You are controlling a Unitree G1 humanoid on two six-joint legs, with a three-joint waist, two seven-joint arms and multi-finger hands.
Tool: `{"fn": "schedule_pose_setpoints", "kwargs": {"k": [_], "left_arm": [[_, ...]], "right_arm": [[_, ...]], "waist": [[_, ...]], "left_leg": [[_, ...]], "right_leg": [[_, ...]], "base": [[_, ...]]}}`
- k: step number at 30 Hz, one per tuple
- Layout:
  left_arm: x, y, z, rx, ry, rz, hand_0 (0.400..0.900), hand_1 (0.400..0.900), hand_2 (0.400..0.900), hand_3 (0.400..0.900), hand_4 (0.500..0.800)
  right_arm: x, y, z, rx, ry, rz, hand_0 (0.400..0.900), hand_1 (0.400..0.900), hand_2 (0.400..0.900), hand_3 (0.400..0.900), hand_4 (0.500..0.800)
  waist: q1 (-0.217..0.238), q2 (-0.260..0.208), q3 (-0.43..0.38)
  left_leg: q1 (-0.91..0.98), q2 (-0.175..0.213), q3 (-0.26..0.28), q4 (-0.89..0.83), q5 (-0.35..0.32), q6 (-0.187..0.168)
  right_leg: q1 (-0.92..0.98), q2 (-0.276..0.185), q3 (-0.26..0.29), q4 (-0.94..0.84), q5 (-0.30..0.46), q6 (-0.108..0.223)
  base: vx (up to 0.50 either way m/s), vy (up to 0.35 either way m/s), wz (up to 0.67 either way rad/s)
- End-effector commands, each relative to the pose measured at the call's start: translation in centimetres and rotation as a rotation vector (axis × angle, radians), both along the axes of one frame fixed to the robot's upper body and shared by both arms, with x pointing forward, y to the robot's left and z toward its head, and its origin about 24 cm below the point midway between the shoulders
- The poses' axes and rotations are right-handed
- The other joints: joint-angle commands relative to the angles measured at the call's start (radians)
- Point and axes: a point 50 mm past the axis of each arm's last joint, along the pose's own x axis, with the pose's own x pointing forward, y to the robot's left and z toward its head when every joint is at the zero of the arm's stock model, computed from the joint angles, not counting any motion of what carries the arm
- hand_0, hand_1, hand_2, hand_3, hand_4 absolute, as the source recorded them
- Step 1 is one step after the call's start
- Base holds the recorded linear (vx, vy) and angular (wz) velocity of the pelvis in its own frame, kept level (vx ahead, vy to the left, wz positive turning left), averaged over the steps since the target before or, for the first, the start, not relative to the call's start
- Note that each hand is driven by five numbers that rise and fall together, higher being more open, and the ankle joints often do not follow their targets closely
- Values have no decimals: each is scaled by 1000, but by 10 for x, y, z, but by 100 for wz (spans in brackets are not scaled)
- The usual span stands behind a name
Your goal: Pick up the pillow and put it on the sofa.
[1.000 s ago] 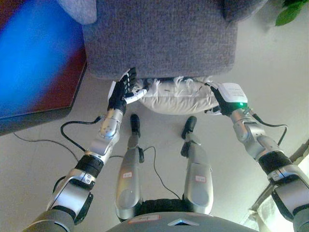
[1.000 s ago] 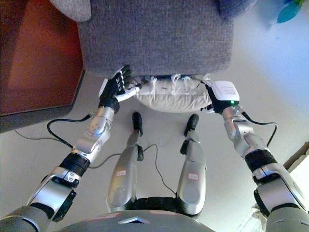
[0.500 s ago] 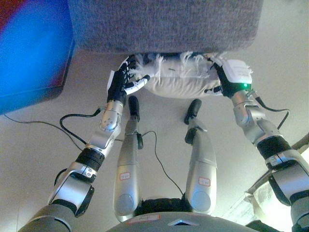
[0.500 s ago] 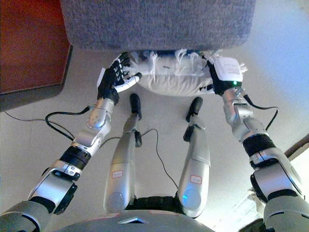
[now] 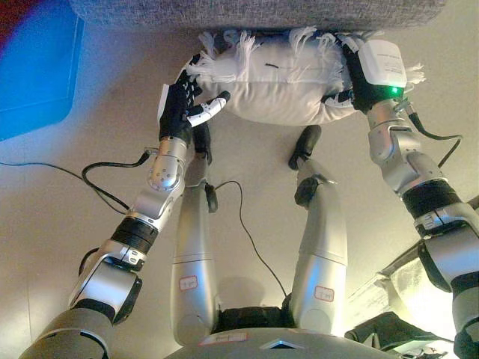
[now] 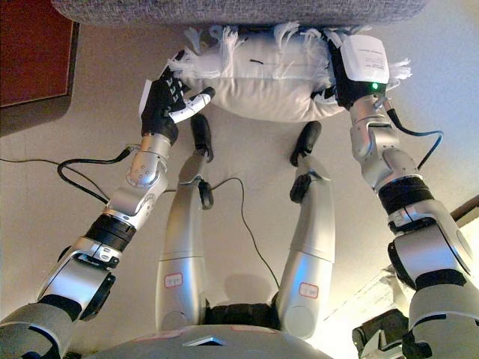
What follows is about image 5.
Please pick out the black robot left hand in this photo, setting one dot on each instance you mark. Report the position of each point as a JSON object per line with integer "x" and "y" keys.
{"x": 176, "y": 112}

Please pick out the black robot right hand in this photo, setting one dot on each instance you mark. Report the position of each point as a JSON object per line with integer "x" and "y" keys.
{"x": 381, "y": 63}

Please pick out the white tasselled throw pillow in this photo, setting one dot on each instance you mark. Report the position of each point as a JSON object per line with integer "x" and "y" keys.
{"x": 280, "y": 93}

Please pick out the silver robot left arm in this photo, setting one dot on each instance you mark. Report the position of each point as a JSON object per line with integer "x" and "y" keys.
{"x": 164, "y": 175}

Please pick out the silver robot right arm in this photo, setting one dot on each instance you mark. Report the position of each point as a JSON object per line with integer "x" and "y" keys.
{"x": 411, "y": 164}

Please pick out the black robot left foot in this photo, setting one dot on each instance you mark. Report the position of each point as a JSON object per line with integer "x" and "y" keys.
{"x": 202, "y": 142}

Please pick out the black robot foot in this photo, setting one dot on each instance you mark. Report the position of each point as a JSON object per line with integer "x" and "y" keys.
{"x": 307, "y": 142}
{"x": 202, "y": 142}

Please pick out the black robot right foot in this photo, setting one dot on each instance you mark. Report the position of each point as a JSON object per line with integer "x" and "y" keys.
{"x": 307, "y": 142}

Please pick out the grey fabric tub armchair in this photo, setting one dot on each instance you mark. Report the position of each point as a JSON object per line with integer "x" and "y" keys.
{"x": 262, "y": 13}

